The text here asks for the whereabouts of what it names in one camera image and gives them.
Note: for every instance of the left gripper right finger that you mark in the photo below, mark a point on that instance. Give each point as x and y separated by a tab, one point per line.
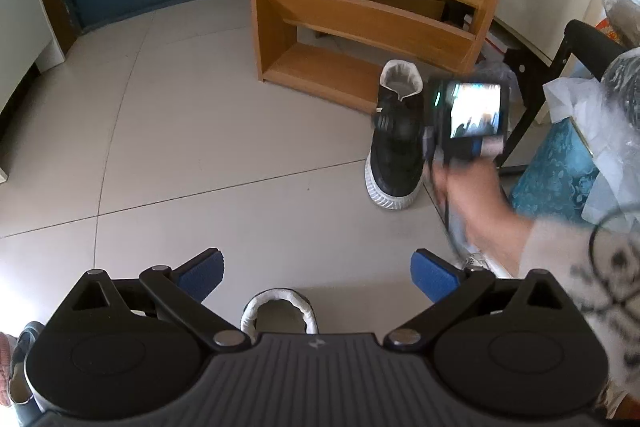
509	347

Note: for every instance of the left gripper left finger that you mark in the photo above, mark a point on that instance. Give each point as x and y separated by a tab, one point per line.
128	347

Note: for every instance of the black white-soled sneaker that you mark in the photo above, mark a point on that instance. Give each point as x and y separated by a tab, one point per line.
394	166

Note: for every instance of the person's right hand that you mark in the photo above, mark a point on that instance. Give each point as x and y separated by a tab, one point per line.
473	191

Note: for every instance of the blue patterned stool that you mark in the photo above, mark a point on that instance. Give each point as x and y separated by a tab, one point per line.
559	179

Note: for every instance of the white plastic bag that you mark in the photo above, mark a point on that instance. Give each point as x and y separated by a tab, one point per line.
606	112

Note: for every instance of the white drawer cabinet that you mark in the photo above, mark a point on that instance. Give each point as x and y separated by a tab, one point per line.
28	46

